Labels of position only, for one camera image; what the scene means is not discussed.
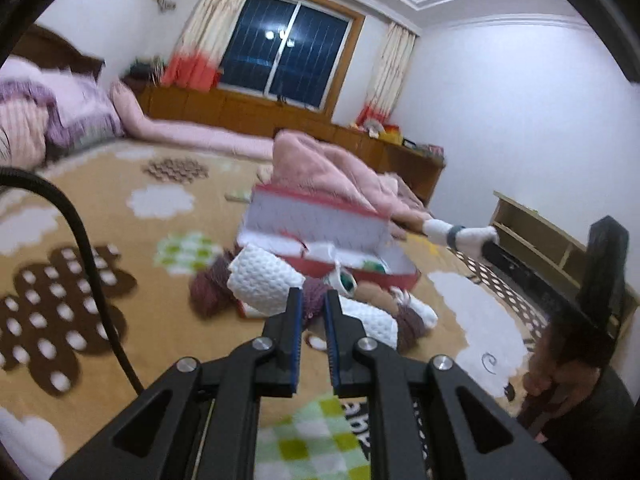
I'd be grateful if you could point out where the light wooden shelf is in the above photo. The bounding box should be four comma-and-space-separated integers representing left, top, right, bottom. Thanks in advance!
487, 190, 640, 342

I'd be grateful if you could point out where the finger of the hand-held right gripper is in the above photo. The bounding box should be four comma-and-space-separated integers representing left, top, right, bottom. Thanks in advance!
482, 239, 587, 318

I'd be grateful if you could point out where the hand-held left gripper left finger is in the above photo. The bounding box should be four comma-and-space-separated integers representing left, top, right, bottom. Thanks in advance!
50, 288, 304, 480

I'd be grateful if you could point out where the lilac frilled pillow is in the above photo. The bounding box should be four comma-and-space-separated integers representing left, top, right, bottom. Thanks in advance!
0, 57, 126, 153

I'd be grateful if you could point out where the cream red curtain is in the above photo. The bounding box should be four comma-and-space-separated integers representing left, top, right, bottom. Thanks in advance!
356, 22, 419, 129
162, 0, 259, 94

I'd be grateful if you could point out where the pink checked pillow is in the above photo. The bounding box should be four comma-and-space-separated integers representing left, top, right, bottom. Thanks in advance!
0, 95, 53, 167

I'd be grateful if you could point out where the maroon knitted sock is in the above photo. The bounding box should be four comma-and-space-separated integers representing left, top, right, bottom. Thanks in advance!
189, 254, 239, 317

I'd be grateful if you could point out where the wooden framed window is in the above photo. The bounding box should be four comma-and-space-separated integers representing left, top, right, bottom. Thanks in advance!
219, 0, 369, 117

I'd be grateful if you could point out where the yellow box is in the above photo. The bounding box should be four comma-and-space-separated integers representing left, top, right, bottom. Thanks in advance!
370, 122, 402, 145

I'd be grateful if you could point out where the black cable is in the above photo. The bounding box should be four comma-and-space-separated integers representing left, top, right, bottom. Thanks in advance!
0, 166, 147, 397

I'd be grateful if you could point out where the pink quilt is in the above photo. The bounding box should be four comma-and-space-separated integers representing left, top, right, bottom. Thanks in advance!
110, 82, 277, 162

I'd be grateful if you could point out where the red cardboard box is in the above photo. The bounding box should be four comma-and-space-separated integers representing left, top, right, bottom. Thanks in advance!
235, 183, 422, 292

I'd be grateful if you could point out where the person's right hand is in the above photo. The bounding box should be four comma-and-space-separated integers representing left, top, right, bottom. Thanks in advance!
523, 322, 603, 415

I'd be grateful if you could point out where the wooden cabinet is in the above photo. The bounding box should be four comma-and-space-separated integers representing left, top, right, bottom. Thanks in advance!
125, 77, 447, 207

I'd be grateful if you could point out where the pink fleece blanket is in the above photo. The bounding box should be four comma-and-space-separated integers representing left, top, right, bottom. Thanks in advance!
272, 130, 437, 227

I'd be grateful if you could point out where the white quilted cloth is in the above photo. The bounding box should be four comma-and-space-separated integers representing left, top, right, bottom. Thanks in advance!
227, 245, 307, 319
340, 292, 439, 352

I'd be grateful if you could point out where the white green sock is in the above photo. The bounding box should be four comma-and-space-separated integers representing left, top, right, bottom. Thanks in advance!
325, 266, 359, 297

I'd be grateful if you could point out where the dark wooden headboard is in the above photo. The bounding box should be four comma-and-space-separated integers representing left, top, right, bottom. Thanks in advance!
10, 22, 107, 84

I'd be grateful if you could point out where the white grey-striped sock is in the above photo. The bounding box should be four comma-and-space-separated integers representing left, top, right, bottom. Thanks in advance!
422, 219, 499, 254

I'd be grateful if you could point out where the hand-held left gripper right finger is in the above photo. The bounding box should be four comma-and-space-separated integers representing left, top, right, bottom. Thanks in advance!
324, 290, 571, 480

